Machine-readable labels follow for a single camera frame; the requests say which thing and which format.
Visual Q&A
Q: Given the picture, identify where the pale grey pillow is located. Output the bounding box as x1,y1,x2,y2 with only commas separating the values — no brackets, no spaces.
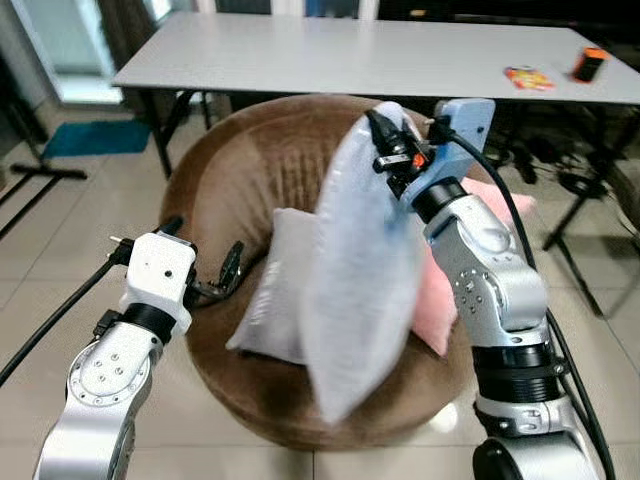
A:
300,100,426,426

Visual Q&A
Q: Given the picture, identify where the grey velvet pillow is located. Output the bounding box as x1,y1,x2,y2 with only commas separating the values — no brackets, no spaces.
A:
227,207,321,366

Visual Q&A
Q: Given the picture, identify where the round brown plush sofa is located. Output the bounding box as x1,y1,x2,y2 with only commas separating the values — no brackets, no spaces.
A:
160,93,526,451

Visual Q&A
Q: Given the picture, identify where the blue floor mat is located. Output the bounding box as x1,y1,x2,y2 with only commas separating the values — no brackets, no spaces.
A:
42,120,151,159

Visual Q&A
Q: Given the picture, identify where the pink pillow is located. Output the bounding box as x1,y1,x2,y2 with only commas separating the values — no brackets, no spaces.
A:
415,178,538,356

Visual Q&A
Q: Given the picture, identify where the white table with black legs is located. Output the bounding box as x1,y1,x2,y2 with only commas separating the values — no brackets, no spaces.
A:
112,25,640,319

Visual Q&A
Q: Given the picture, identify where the black power strip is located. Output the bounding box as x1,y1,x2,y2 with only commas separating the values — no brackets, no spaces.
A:
510,145,538,187

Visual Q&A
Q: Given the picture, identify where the black tripod stand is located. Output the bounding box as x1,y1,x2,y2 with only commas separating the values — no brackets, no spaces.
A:
0,60,89,241

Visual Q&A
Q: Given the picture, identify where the red and yellow packet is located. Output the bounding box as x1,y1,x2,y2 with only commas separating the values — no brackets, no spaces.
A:
503,65,556,93

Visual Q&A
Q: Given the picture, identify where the orange and black device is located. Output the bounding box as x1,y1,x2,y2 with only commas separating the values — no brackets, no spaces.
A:
573,47,608,84

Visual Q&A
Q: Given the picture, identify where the brown curtain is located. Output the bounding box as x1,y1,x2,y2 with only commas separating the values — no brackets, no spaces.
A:
95,0,161,61

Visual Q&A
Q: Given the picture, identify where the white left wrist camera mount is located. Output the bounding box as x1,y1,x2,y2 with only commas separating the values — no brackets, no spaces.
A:
120,232,198,336

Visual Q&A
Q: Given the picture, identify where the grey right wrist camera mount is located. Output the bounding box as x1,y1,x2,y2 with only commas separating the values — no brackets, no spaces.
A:
405,98,496,206

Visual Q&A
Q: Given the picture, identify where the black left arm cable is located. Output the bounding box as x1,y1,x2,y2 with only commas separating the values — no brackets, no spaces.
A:
0,237,136,389

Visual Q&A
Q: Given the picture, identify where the black cable tangle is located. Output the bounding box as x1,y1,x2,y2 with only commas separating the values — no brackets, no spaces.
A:
490,130,626,201

